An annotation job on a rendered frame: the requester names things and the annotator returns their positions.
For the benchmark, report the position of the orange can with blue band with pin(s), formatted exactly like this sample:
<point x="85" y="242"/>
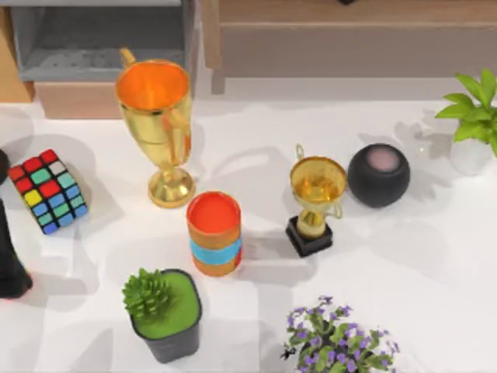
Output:
<point x="214" y="241"/>

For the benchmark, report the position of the small gold trophy black base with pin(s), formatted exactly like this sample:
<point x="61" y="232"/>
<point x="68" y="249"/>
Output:
<point x="316" y="194"/>

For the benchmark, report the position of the large gold trophy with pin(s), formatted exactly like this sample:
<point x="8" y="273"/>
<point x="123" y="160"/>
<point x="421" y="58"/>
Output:
<point x="155" y="116"/>

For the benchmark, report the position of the black round speaker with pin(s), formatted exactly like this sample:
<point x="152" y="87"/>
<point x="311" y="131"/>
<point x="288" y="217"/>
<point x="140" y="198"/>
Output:
<point x="378" y="175"/>

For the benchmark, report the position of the green plant in black pot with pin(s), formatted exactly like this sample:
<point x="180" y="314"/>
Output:
<point x="171" y="311"/>

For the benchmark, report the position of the purple flower plant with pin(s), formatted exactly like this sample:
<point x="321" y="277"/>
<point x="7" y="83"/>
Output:
<point x="334" y="342"/>

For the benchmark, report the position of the wooden cupboard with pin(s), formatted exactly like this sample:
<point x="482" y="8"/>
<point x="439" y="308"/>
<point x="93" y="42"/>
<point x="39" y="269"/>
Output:
<point x="349" y="39"/>

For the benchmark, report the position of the pale wooden drawer front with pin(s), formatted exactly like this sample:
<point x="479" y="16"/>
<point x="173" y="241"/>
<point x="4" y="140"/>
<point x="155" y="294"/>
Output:
<point x="77" y="99"/>

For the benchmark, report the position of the colourful puzzle cube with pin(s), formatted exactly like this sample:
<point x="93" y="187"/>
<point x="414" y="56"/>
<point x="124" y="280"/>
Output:
<point x="50" y="194"/>

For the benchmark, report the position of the green plant in white pot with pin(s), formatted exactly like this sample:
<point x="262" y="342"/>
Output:
<point x="473" y="128"/>

